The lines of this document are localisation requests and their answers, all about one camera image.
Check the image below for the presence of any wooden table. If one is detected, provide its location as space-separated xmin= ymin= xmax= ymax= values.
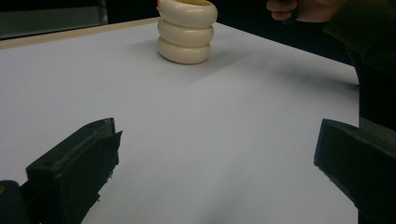
xmin=0 ymin=16 xmax=162 ymax=51

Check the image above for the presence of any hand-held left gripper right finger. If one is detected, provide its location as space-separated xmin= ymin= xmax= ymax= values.
xmin=313 ymin=118 xmax=396 ymax=224

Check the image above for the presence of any cream ringed pen holder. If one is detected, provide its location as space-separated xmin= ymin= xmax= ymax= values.
xmin=156 ymin=0 xmax=219 ymax=65

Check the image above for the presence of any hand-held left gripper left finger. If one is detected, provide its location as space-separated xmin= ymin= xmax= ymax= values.
xmin=24 ymin=117 xmax=123 ymax=224

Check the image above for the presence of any white table board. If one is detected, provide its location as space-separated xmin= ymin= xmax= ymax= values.
xmin=0 ymin=21 xmax=361 ymax=224

